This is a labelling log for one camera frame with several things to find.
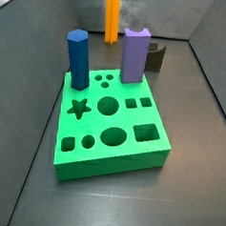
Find purple concave-top block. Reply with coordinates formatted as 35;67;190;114
120;28;151;84

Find green foam shape board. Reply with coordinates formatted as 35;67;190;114
53;70;171;181

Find yellow star prism block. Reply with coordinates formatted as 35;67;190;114
105;0;120;44

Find blue hexagonal prism block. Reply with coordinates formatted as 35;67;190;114
67;30;90;91

